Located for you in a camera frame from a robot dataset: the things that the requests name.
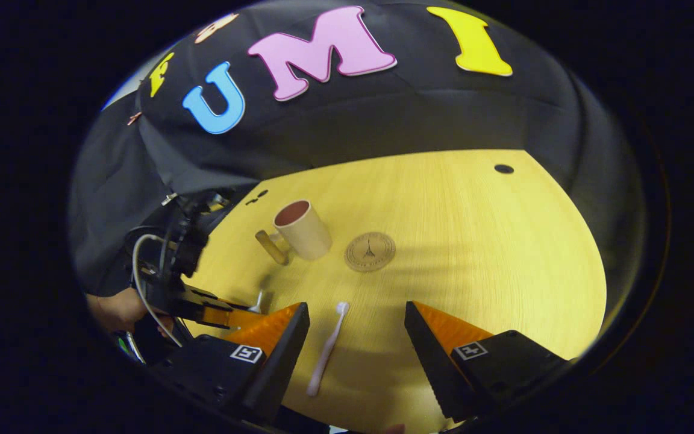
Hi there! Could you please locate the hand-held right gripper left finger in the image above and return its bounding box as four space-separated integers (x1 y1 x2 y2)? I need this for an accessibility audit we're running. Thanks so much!
154 301 311 426

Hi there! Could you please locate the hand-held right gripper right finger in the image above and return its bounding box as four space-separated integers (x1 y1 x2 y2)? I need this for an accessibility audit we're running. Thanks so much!
404 300 571 423

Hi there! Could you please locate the white toothbrush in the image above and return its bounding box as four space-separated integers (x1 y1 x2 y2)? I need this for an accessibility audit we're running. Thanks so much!
306 301 351 397

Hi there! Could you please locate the beige cup with wooden handle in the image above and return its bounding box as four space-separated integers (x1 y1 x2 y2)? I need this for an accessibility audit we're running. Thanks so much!
255 200 333 266

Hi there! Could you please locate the round brown coaster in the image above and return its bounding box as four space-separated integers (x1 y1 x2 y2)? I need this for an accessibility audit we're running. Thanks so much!
344 231 396 273

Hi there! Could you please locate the wooden desktop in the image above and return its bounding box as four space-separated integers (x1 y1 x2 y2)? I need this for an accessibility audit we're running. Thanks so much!
181 149 608 433

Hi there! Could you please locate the black backdrop cloth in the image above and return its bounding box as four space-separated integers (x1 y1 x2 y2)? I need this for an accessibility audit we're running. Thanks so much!
70 0 646 302

